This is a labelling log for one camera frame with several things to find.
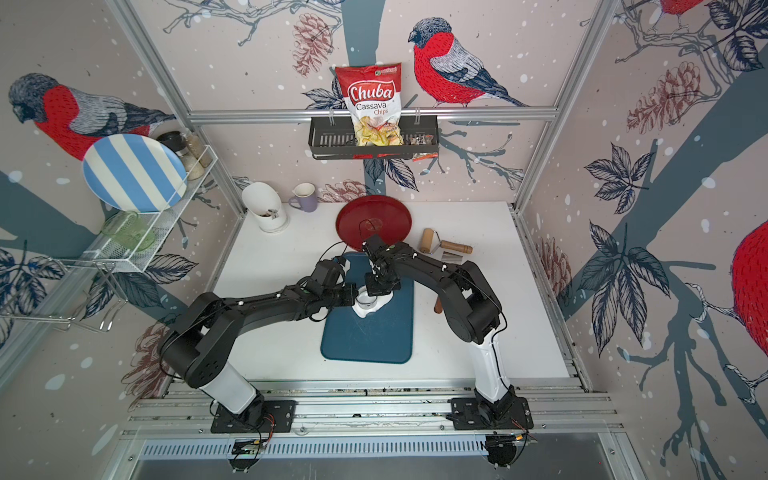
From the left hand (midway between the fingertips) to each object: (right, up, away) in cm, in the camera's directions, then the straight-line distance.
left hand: (365, 288), depth 92 cm
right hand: (+3, -1, +2) cm, 3 cm away
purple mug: (-25, +31, +22) cm, 46 cm away
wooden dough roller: (+23, +14, +16) cm, 31 cm away
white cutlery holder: (-41, +27, +21) cm, 54 cm away
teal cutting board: (+7, -13, -4) cm, 16 cm away
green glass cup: (-55, +19, -22) cm, 62 cm away
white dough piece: (+6, -4, +1) cm, 7 cm away
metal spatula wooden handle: (+22, -4, -5) cm, 23 cm away
